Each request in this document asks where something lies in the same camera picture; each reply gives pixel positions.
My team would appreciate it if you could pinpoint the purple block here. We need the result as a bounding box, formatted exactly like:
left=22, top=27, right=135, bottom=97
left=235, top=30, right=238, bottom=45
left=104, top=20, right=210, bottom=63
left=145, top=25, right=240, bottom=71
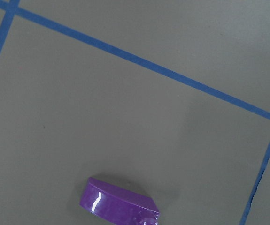
left=79, top=177, right=160, bottom=225

